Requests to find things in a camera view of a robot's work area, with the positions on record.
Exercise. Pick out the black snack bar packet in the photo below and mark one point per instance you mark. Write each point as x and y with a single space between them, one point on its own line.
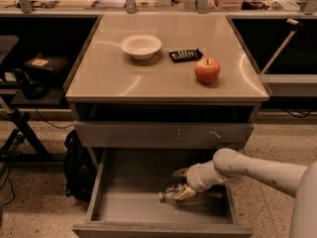
185 55

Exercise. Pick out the black headphones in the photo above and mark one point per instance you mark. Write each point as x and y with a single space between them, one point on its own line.
30 89

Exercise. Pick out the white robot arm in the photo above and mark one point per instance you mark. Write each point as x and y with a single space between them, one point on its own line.
294 180

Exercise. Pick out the open grey middle drawer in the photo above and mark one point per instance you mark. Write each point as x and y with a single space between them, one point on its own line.
125 200

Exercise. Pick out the black box with label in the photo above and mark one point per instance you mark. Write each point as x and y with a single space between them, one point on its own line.
56 66

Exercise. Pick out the black backpack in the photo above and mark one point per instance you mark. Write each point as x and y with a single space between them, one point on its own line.
79 170

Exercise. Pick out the grey drawer cabinet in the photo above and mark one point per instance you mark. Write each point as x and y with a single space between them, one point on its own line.
110 86

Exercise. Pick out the white bowl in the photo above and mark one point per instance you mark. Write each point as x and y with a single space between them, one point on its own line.
140 46

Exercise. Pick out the clear plastic water bottle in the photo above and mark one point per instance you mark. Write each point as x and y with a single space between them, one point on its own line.
167 195

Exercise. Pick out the closed grey top drawer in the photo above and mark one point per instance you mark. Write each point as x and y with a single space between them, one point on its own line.
159 135

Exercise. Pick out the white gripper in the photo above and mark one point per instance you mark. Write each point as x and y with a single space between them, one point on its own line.
195 178

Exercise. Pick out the black metal stand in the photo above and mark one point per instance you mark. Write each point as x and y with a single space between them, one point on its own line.
23 132

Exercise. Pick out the red apple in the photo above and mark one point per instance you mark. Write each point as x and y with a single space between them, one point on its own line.
207 70

